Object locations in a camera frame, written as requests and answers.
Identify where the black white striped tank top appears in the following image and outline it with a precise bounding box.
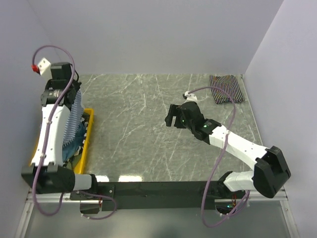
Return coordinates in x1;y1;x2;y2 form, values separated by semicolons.
210;75;245;104

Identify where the blue white striped tank top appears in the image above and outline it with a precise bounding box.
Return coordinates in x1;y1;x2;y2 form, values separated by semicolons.
63;89;84;147

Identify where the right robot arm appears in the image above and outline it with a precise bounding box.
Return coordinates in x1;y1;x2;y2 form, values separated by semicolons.
164;101;291;198

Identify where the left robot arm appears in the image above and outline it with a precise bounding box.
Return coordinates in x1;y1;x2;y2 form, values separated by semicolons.
21;58;99;199

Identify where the teal tank top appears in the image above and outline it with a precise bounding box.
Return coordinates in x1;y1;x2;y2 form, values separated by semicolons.
62;133;76;163

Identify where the wide striped black white top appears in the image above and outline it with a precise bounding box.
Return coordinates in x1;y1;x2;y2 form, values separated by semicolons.
73;114;90;157

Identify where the black base beam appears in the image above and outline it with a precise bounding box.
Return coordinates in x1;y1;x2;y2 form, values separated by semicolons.
70;181;245;211

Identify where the yellow plastic bin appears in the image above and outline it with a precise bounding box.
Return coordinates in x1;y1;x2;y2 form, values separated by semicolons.
30;105;94;174

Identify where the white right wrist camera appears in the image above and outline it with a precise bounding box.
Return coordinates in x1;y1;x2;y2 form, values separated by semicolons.
183;91;198;103

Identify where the aluminium rail frame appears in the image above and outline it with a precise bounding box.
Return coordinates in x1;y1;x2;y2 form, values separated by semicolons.
15;190;299;238

